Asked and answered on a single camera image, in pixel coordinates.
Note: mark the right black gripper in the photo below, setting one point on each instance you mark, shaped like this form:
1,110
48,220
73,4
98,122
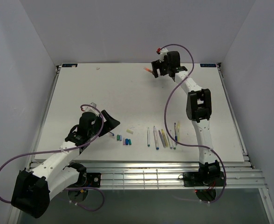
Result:
158,64

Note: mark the aluminium frame rail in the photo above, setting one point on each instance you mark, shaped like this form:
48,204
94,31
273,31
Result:
126,176

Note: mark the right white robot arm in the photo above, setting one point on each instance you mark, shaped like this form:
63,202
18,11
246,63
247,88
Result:
198,111

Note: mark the yellow highlighter pen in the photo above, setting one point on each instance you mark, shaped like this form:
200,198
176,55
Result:
164,138

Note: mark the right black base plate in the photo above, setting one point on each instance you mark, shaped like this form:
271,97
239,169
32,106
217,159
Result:
195,179

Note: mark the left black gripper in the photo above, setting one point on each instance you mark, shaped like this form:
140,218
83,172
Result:
109,123

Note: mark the blue cap white marker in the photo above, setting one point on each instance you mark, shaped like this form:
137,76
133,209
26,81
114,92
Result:
155,138

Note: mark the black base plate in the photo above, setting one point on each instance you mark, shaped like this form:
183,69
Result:
92,179
195,179

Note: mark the blue corner label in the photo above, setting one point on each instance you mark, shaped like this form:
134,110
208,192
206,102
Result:
208,65
69,65

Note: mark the blue ballpoint pen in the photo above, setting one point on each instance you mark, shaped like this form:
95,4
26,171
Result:
175,131

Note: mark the right blue corner label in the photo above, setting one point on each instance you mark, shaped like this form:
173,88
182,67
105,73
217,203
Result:
208,65

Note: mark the lavender acrylic marker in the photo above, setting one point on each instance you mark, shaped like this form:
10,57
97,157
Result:
169,142

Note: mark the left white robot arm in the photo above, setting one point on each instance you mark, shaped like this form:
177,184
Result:
35,189

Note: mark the left blue corner label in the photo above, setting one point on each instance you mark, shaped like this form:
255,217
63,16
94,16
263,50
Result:
69,65

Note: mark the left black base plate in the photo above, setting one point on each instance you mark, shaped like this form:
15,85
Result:
92,179

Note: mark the orange highlighter pen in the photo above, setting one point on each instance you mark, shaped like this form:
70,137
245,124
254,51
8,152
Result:
147,69

